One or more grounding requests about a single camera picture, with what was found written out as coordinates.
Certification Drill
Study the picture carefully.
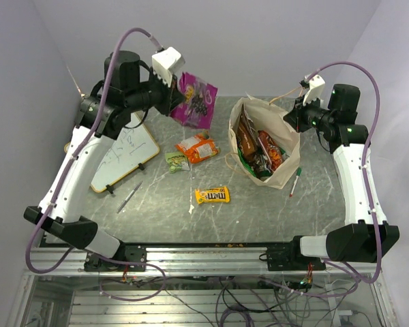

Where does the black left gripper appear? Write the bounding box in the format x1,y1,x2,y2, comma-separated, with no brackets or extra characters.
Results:
127,66,190,117

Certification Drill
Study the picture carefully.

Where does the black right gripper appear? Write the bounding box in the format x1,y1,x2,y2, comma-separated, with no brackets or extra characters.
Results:
283,93,334,133

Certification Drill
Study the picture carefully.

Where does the purple grape candy bag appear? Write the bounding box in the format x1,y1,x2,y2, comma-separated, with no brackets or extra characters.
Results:
170,72,218,129

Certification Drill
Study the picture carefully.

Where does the beige paper bag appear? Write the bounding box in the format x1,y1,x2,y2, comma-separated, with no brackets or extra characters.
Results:
226,95,301,189

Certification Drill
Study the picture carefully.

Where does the orange snack packet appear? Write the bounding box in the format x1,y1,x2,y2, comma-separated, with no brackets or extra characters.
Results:
175,130,220,164

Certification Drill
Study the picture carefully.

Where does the brown snack bag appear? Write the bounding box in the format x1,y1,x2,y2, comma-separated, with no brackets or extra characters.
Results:
236,106,263,162

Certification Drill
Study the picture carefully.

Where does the dark green chips bag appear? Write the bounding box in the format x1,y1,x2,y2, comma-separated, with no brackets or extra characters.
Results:
237,149,273,179

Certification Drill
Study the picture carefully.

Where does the red Doritos bag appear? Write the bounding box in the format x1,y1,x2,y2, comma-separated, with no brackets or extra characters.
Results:
258,130,285,172

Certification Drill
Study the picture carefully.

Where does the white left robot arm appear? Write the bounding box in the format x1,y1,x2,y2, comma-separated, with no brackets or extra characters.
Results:
23,47,185,270

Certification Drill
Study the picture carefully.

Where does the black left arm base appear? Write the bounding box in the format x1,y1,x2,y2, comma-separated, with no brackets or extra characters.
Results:
84,245,147,273

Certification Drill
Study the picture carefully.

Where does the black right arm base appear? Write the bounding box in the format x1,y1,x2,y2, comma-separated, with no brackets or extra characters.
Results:
259,236,326,271

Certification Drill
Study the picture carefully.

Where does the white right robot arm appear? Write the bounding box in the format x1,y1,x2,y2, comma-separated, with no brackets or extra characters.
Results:
284,80,399,270

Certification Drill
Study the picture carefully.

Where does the red green marker pen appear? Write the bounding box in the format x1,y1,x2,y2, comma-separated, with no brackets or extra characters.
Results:
289,167,302,198

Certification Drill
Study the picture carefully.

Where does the yellow framed whiteboard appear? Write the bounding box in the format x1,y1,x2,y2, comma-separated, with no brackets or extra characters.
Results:
63,112,161,194

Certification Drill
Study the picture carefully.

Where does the small light green packet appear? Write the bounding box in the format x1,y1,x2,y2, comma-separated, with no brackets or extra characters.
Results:
165,152,190,174

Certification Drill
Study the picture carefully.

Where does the purple pen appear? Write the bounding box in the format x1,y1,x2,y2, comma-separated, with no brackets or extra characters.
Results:
116,181,143,214

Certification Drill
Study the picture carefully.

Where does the yellow M&M's packet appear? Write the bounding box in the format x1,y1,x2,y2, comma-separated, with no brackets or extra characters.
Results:
194,187,230,204

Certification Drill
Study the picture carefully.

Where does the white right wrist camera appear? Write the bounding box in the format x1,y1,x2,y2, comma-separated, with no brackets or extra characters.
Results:
300,74,325,106

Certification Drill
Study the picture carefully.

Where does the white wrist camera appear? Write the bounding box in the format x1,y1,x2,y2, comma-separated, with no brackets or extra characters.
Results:
151,47,185,86
300,74,325,106

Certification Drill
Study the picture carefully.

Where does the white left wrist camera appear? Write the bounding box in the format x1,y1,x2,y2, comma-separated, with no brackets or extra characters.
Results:
151,47,185,86

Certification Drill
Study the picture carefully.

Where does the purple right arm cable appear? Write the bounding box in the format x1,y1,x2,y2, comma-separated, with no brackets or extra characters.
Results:
258,61,382,298

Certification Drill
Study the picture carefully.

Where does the aluminium table frame rail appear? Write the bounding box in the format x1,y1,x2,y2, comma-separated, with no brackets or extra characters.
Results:
22,247,382,276

